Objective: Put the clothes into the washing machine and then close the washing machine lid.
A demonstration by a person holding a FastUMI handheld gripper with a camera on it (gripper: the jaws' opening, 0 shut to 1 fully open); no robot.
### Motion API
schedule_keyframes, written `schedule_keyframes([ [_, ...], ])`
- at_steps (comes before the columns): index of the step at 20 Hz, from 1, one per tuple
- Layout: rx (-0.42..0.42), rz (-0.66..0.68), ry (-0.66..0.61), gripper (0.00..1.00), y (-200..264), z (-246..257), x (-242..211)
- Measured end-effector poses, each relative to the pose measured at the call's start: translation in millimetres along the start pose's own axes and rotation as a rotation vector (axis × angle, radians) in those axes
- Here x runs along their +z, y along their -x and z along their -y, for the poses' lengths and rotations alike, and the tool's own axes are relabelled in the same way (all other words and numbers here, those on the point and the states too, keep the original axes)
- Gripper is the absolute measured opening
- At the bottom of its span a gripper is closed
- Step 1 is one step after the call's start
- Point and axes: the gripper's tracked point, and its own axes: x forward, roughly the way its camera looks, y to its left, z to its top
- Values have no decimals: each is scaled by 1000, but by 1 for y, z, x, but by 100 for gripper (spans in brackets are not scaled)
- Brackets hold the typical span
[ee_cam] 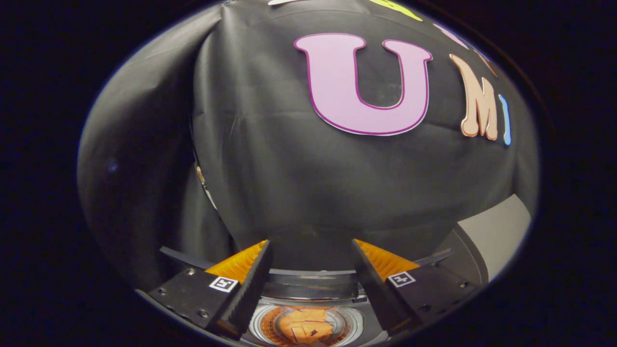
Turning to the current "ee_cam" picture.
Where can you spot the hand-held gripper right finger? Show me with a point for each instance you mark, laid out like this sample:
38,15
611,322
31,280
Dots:
373,289

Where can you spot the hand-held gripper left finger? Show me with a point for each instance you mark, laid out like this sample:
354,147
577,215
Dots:
250,289

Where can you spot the yellow polo shirt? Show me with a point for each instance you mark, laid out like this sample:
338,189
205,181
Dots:
306,326

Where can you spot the black backdrop cloth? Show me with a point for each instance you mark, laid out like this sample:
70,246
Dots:
289,168

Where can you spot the white cabinet with dark frame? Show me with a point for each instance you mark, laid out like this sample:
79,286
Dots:
501,231

